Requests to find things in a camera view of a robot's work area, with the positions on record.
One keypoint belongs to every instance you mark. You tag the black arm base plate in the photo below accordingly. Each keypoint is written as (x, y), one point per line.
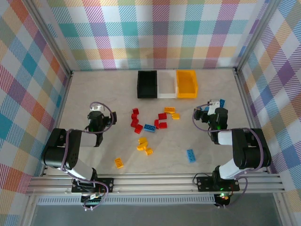
(107, 183)
(204, 183)

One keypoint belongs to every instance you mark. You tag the wide aluminium mounting rail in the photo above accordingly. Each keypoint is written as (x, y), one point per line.
(152, 184)

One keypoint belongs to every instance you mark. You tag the aluminium table side rail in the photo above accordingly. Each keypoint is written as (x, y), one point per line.
(247, 101)
(63, 101)

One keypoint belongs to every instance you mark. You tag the yellow plastic bin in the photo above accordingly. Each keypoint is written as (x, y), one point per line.
(187, 84)

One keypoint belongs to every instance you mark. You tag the blue lego brick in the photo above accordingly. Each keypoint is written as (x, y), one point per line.
(206, 108)
(191, 155)
(149, 127)
(222, 102)

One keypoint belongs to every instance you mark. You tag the red lego brick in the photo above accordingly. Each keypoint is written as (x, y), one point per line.
(134, 123)
(133, 116)
(156, 123)
(135, 110)
(138, 128)
(163, 125)
(162, 116)

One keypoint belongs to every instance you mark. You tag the arm base electronics board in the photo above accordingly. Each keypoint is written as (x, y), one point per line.
(92, 197)
(223, 197)

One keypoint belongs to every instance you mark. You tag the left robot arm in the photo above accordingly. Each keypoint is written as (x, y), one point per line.
(56, 155)

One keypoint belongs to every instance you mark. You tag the black plastic bin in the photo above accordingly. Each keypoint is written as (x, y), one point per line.
(147, 84)

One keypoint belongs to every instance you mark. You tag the aluminium frame post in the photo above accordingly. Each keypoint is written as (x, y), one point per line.
(50, 35)
(255, 35)

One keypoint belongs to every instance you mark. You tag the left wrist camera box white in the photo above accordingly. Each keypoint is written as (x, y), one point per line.
(97, 108)

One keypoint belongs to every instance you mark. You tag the yellow curved lego brick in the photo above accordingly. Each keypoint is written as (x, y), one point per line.
(141, 147)
(176, 116)

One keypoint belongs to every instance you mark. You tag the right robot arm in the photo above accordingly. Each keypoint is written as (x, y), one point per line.
(249, 150)

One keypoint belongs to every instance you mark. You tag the white plastic bin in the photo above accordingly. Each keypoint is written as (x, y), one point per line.
(167, 95)

